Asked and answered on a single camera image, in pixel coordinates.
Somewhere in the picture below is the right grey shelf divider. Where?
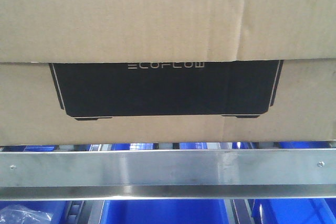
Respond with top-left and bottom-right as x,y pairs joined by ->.
228,199 -> 255,224

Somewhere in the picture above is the left grey shelf divider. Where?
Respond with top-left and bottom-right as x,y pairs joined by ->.
62,200 -> 105,224

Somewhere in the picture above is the metal shelf front rail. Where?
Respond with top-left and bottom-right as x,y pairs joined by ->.
1,148 -> 335,201

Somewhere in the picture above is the grey shelf divider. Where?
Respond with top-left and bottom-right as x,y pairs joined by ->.
62,200 -> 105,224
228,199 -> 255,224

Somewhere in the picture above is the clear plastic bag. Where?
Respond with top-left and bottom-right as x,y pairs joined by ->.
1,205 -> 53,224

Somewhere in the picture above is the brown EcoFlow cardboard box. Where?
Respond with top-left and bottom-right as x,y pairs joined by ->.
1,0 -> 335,145

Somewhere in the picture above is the right blue plastic bin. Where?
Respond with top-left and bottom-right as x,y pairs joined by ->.
248,198 -> 335,223

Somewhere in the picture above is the blue plastic bin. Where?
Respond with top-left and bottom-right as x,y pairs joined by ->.
1,201 -> 69,223
248,198 -> 335,223
100,199 -> 229,223

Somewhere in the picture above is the left blue plastic bin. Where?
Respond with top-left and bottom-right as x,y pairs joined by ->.
1,201 -> 69,223

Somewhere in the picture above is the middle blue plastic bin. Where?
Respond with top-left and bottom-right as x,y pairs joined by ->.
100,199 -> 229,223

